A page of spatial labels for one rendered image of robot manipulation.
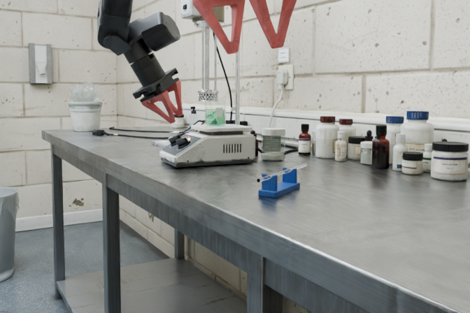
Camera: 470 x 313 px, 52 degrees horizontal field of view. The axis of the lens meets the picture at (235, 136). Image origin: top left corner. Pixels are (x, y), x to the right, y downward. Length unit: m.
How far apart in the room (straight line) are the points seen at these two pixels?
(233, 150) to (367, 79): 0.49
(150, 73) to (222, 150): 0.24
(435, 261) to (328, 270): 0.11
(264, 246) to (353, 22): 0.97
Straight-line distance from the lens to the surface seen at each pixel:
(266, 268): 0.70
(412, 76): 1.32
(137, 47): 1.05
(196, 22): 1.56
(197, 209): 0.79
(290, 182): 0.87
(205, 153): 1.10
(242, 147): 1.13
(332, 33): 1.55
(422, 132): 1.14
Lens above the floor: 0.92
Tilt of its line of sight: 5 degrees down
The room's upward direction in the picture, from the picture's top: straight up
